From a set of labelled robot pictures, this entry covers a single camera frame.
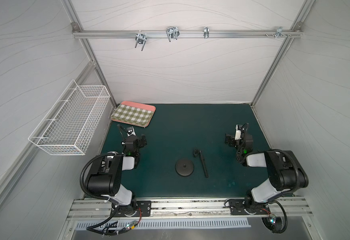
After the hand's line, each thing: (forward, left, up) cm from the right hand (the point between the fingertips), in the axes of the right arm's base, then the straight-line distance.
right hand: (235, 133), depth 95 cm
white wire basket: (-16, +87, +26) cm, 92 cm away
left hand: (-6, +64, +1) cm, 65 cm away
